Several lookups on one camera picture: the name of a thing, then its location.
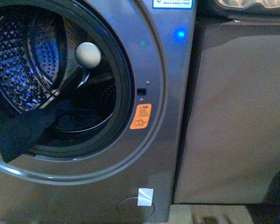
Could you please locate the dark navy waffle cloth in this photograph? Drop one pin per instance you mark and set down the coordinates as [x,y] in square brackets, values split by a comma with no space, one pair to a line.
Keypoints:
[22,132]

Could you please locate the white round drum ball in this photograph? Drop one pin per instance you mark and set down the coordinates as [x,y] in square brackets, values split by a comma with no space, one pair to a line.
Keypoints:
[88,55]

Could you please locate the grey draped fabric cover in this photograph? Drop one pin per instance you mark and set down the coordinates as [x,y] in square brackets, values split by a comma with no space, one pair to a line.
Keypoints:
[230,140]

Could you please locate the blue energy label sticker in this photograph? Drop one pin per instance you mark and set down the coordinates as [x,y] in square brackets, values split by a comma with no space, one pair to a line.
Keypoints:
[172,4]

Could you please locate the grey front-load washing machine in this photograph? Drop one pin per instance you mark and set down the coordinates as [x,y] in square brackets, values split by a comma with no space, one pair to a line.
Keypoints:
[88,166]

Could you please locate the orange warning sticker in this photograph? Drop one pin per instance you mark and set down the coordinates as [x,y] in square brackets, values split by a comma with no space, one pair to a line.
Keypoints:
[141,117]

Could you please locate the white tape patch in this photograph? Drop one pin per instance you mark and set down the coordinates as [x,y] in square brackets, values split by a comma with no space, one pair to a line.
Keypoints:
[145,197]

